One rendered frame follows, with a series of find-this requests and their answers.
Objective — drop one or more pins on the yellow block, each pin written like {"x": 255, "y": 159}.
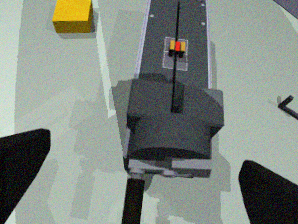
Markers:
{"x": 73, "y": 16}

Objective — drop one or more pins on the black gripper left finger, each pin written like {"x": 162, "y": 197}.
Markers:
{"x": 21, "y": 157}

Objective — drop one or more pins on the dark grey l-shaped bar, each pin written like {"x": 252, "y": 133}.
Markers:
{"x": 287, "y": 109}

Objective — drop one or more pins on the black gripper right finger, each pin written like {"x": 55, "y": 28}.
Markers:
{"x": 269, "y": 199}

